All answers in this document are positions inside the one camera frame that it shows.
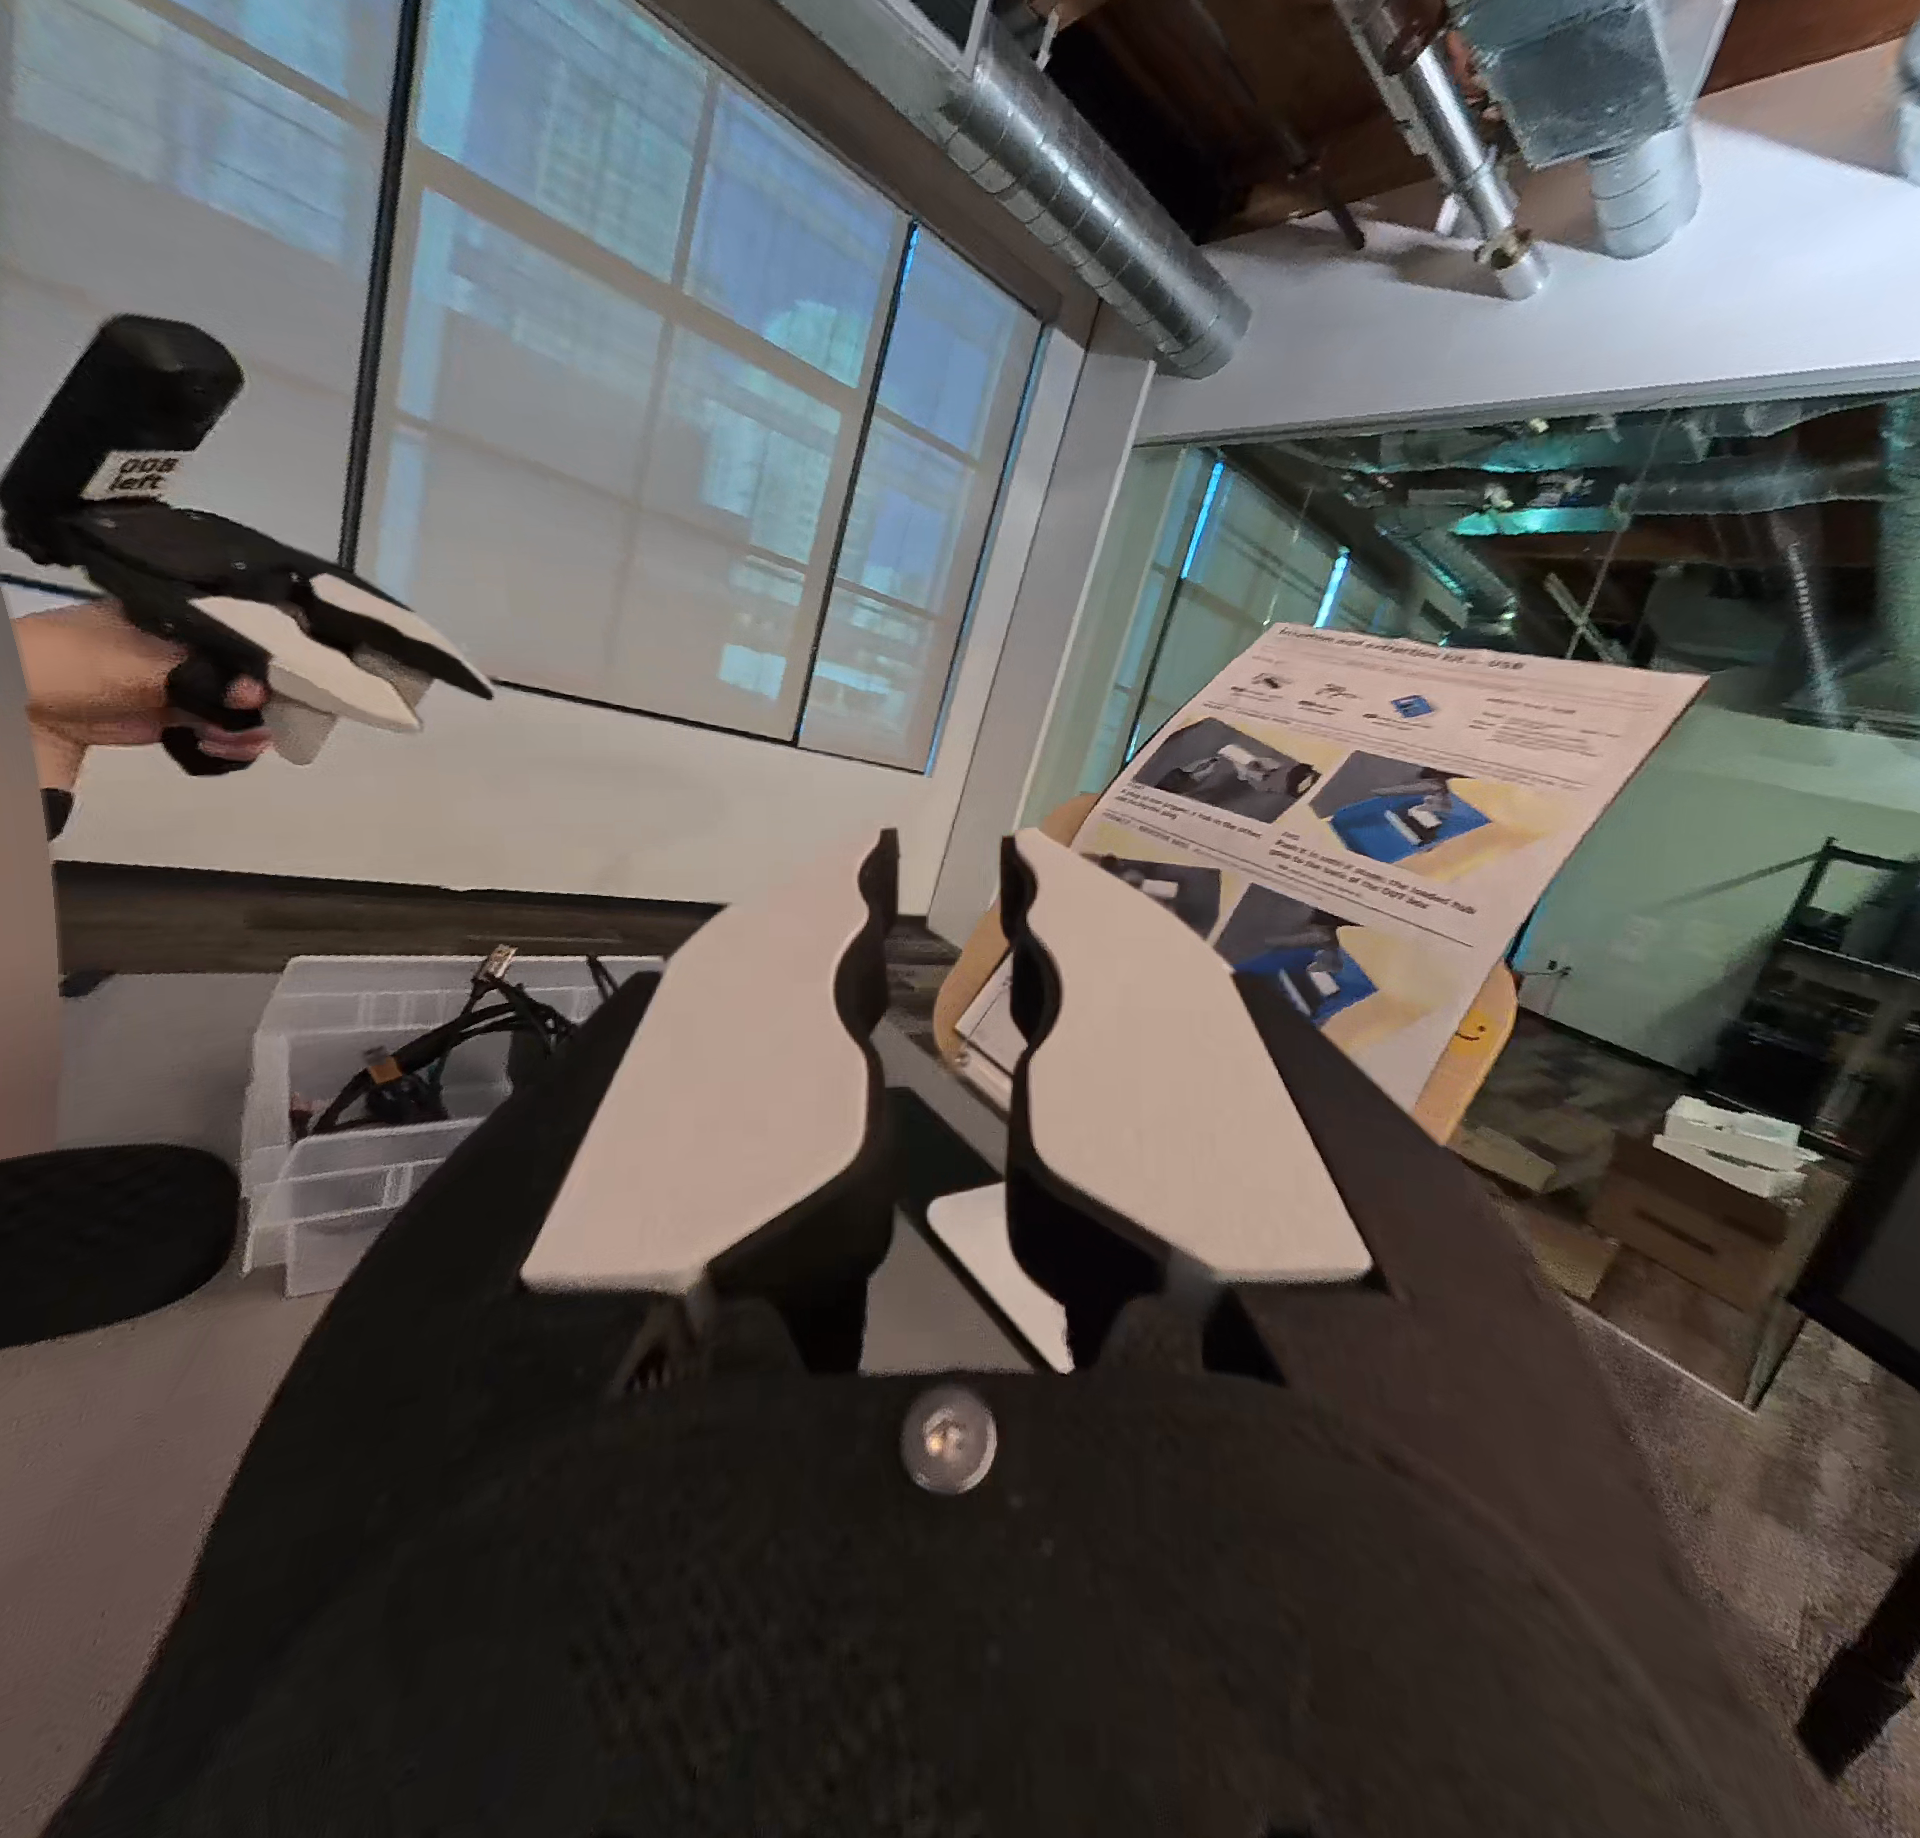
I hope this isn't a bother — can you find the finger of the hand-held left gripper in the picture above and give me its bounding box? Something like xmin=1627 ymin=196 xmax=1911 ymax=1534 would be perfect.
xmin=193 ymin=601 xmax=431 ymax=738
xmin=306 ymin=574 xmax=498 ymax=700

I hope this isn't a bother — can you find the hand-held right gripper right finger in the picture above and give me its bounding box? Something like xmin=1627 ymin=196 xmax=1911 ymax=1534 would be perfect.
xmin=994 ymin=825 xmax=1377 ymax=1322

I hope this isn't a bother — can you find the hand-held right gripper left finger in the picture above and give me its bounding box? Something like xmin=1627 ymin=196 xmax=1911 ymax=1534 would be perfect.
xmin=516 ymin=825 xmax=905 ymax=1322

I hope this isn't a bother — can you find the clear plastic bin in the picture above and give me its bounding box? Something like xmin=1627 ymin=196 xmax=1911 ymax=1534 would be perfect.
xmin=239 ymin=949 xmax=669 ymax=1297

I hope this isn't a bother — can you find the person's left hand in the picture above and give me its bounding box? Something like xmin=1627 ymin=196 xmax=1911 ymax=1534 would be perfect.
xmin=7 ymin=601 xmax=279 ymax=767

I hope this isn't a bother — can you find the dark flat slab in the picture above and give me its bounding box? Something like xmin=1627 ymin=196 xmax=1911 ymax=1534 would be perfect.
xmin=882 ymin=1021 xmax=1023 ymax=1270

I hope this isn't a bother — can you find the window with white blinds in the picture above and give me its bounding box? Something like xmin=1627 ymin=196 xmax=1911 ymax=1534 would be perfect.
xmin=0 ymin=0 xmax=1051 ymax=777

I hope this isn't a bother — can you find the printed instruction poster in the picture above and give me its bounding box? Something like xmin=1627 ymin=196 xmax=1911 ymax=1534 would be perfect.
xmin=1077 ymin=623 xmax=1711 ymax=1108

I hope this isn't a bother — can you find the cardboard box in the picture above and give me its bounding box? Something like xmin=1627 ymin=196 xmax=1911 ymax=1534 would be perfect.
xmin=1587 ymin=1130 xmax=1849 ymax=1317

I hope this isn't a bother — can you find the stack of white boxes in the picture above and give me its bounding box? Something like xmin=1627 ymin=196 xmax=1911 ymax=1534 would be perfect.
xmin=1662 ymin=1093 xmax=1813 ymax=1197

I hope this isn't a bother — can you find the black mesh wrist rest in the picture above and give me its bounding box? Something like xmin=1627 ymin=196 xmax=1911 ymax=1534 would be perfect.
xmin=0 ymin=1144 xmax=245 ymax=1350

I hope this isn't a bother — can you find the black table leg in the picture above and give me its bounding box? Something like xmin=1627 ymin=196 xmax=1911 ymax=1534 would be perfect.
xmin=1791 ymin=1560 xmax=1920 ymax=1782

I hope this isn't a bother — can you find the bundle of black cables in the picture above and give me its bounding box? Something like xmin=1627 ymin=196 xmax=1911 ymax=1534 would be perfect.
xmin=291 ymin=943 xmax=619 ymax=1137

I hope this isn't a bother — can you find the silver spiral air duct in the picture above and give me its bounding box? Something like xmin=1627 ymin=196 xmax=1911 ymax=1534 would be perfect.
xmin=931 ymin=34 xmax=1253 ymax=380

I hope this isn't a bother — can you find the foil-wrapped air duct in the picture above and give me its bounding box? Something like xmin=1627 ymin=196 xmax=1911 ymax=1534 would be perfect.
xmin=1335 ymin=0 xmax=1748 ymax=261

